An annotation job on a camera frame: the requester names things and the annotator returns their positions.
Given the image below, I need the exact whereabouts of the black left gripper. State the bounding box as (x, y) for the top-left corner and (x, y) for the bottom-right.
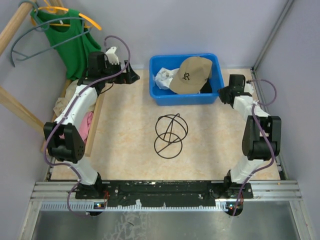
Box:
(101, 60), (140, 85)

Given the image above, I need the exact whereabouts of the blue plastic bin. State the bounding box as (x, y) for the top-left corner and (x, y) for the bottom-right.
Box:
(149, 53), (224, 106)

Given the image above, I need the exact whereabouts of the tan cap with R logo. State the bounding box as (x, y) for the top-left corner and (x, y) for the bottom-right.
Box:
(169, 56), (213, 95)

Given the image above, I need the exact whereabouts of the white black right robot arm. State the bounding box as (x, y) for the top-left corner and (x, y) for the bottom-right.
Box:
(218, 74), (282, 198)

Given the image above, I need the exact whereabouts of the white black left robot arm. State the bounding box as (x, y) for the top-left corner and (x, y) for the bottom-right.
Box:
(43, 46), (140, 199)

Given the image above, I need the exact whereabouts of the black beanie hat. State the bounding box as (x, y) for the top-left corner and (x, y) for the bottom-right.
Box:
(200, 80), (213, 94)

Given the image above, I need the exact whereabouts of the white cap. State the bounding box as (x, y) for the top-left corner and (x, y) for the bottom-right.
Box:
(155, 67), (179, 90)

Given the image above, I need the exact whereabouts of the wooden tray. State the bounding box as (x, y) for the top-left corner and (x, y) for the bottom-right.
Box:
(40, 79), (105, 157)

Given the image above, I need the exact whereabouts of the pink cloth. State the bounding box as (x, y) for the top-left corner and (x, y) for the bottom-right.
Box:
(78, 111), (94, 144)

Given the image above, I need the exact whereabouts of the beige cloth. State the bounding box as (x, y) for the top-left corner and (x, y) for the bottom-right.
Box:
(53, 81), (78, 117)

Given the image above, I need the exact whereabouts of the green tank top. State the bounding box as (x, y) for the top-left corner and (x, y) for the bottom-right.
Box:
(30, 8), (101, 81)

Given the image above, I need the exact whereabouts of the yellow clothes hanger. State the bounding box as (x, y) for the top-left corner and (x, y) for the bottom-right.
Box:
(30, 0), (102, 31)

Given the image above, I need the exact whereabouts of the grey blue clothes hanger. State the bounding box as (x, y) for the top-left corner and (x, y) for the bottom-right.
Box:
(9, 2), (93, 68)

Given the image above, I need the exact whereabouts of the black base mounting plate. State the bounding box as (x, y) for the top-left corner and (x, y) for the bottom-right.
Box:
(75, 180), (241, 208)

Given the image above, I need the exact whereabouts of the wooden clothes rack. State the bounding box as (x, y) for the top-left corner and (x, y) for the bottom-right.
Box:
(0, 0), (66, 137)

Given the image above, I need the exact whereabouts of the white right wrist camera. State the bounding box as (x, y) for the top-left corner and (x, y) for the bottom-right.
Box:
(244, 80), (255, 95)

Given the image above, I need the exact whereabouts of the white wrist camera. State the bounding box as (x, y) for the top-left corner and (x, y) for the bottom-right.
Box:
(105, 46), (121, 65)
(244, 80), (255, 95)

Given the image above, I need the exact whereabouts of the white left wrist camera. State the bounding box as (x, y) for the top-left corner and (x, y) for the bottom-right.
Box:
(105, 46), (121, 65)

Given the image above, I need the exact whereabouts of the black wire hat stand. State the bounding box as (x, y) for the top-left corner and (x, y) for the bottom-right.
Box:
(153, 113), (189, 160)

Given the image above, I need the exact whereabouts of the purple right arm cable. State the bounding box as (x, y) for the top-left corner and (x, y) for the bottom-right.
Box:
(231, 78), (278, 217)

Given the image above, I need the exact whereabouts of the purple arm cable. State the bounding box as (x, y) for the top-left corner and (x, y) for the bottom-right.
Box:
(231, 78), (278, 217)
(42, 35), (132, 218)

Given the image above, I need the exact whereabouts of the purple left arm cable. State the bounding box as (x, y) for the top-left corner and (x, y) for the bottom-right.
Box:
(42, 35), (132, 218)

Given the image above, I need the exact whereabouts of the aluminium frame rail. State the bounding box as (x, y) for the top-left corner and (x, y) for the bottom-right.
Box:
(19, 180), (314, 240)

